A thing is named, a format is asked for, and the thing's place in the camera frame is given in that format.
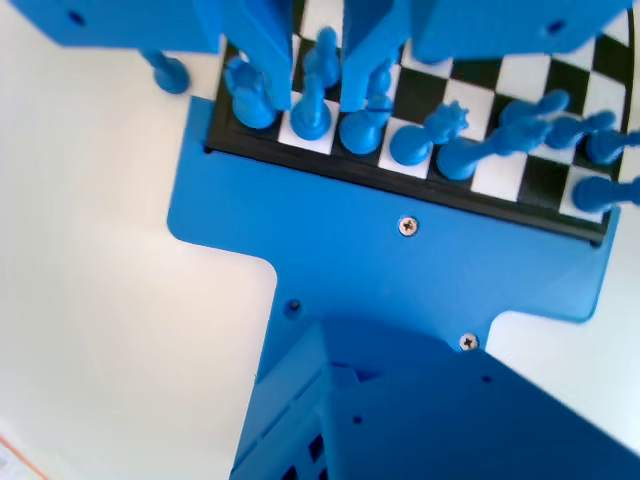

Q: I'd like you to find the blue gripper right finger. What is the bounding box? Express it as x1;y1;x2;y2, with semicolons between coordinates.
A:
339;0;637;114

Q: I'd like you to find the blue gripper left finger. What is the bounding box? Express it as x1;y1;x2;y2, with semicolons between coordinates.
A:
8;0;294;112

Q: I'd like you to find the blue knight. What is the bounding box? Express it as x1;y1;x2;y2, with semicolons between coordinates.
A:
289;74;334;142

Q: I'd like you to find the blue pawn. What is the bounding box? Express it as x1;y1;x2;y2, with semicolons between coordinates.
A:
585;128;640;167
367;57;396;101
142;49;191;96
302;25;344;91
544;110;619;151
497;89;572;131

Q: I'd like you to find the black white chessboard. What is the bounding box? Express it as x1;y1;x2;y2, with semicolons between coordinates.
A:
204;0;636;246

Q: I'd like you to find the blue rook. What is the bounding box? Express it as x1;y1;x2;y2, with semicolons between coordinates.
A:
223;54;281;131
572;174;640;214

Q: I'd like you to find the blue bishop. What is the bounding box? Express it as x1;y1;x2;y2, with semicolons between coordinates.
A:
338;94;396;156

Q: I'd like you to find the blue queen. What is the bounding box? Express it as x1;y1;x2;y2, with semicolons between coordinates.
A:
388;99;471;169

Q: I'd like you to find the blue king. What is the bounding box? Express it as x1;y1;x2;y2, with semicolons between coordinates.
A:
436;117;549;182

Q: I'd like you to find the blue arm base plate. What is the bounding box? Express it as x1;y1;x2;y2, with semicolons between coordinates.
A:
167;94;621;381

